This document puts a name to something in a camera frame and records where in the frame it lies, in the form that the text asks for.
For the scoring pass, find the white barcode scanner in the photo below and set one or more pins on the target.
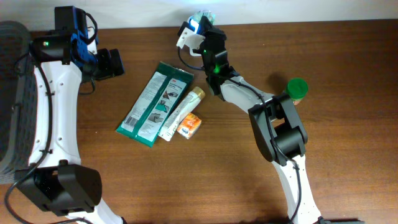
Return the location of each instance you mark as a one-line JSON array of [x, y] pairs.
[[194, 21]]

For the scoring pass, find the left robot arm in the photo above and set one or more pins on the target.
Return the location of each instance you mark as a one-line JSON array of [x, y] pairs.
[[56, 181]]

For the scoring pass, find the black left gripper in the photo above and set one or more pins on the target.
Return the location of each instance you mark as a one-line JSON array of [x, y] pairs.
[[115, 62]]

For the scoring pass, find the grey plastic basket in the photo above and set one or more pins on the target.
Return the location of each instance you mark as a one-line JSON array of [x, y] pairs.
[[18, 100]]

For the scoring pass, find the white tube gold cap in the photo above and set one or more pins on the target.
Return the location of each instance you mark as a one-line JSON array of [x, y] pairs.
[[187, 105]]

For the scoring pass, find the teal tissue pack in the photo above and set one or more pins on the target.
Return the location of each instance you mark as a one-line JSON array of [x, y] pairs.
[[198, 15]]

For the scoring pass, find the green lid jar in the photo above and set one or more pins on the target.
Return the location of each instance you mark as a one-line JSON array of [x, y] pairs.
[[296, 88]]

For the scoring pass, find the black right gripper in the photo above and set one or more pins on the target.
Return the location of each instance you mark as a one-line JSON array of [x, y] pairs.
[[206, 27]]

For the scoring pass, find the orange tissue pack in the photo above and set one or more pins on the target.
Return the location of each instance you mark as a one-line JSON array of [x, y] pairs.
[[190, 124]]

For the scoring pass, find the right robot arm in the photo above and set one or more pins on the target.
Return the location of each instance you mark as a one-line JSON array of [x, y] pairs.
[[279, 133]]

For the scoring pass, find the green wipes package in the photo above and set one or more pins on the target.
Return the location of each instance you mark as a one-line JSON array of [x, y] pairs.
[[155, 103]]

